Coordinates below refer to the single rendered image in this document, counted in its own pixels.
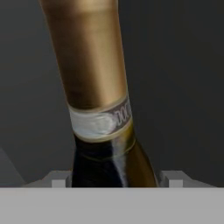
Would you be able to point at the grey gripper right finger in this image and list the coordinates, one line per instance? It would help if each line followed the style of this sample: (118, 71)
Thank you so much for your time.
(175, 179)

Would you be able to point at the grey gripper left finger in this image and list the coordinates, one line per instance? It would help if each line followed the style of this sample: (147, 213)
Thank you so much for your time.
(55, 179)

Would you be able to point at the gold-necked dark wine bottle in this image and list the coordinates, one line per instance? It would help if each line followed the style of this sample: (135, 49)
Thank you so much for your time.
(93, 73)

